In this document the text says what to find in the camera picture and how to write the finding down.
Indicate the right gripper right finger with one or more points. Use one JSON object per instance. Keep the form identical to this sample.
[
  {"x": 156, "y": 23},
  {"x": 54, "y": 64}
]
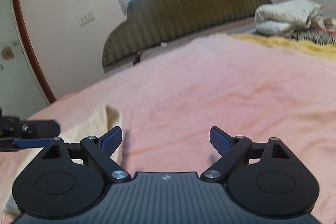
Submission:
[{"x": 232, "y": 151}]

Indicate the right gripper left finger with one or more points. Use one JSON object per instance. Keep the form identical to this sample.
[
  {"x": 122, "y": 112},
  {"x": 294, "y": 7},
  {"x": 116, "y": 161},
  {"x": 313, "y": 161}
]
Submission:
[{"x": 98, "y": 152}]

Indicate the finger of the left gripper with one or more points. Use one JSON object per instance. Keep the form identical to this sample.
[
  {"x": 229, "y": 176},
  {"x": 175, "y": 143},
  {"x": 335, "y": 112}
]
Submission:
[{"x": 19, "y": 134}]

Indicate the cream white pants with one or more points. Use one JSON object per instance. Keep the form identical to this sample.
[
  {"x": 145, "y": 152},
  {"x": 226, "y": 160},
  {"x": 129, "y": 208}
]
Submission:
[{"x": 99, "y": 122}]

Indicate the glass wardrobe sliding door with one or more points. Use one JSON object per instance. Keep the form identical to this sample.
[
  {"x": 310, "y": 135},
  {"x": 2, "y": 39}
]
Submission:
[{"x": 24, "y": 88}]

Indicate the pink bed blanket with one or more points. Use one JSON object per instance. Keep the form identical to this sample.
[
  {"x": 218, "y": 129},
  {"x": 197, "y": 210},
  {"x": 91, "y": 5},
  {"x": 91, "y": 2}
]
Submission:
[{"x": 170, "y": 102}]

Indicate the folded white printed quilt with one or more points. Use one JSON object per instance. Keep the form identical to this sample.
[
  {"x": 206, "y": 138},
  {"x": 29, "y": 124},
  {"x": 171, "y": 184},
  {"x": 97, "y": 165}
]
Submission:
[{"x": 285, "y": 17}]

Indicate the yellow fuzzy blanket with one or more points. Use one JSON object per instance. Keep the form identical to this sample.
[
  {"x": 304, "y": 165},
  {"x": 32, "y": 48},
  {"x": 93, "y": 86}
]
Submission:
[{"x": 303, "y": 46}]

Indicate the zebra pattern cloth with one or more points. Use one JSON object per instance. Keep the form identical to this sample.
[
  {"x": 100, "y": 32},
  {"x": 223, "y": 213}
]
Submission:
[{"x": 321, "y": 38}]

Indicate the green padded headboard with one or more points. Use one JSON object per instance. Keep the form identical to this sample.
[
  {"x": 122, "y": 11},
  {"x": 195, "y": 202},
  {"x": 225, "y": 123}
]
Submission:
[{"x": 150, "y": 22}]

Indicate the white wall socket plate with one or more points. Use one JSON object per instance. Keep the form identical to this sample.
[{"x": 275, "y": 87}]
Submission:
[{"x": 82, "y": 20}]

